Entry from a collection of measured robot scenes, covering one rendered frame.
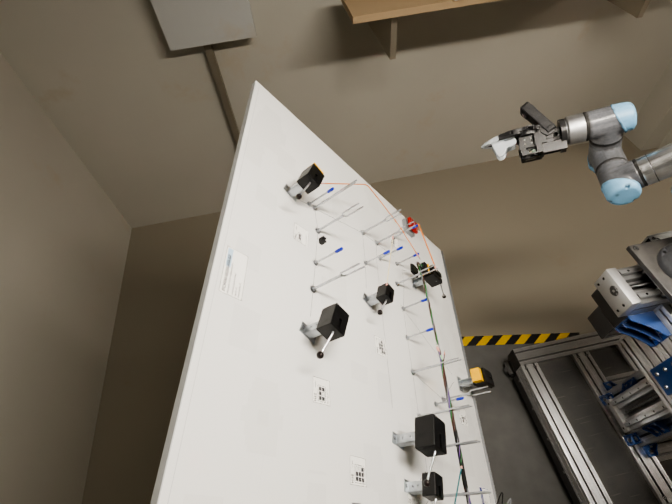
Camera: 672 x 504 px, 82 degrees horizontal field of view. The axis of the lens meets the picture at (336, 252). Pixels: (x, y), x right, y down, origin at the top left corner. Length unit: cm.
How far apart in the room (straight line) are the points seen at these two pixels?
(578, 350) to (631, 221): 137
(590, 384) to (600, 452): 31
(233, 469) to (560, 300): 245
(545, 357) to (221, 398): 192
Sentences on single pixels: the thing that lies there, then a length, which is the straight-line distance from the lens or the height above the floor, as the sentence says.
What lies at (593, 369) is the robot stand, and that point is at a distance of 241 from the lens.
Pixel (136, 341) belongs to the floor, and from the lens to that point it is 285.
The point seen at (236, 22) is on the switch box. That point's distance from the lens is 238.
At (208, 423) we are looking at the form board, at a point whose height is 164.
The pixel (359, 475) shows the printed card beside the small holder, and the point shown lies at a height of 137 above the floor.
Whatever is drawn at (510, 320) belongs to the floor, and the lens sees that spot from 265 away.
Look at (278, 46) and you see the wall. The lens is 257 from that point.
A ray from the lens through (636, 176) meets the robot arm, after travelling 122.
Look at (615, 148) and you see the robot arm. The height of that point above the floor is 152.
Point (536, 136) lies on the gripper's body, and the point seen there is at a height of 154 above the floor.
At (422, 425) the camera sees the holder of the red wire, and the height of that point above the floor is 132.
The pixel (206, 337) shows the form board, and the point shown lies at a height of 167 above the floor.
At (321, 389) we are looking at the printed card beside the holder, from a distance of 80.
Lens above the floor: 222
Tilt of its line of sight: 52 degrees down
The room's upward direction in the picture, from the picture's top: 7 degrees counter-clockwise
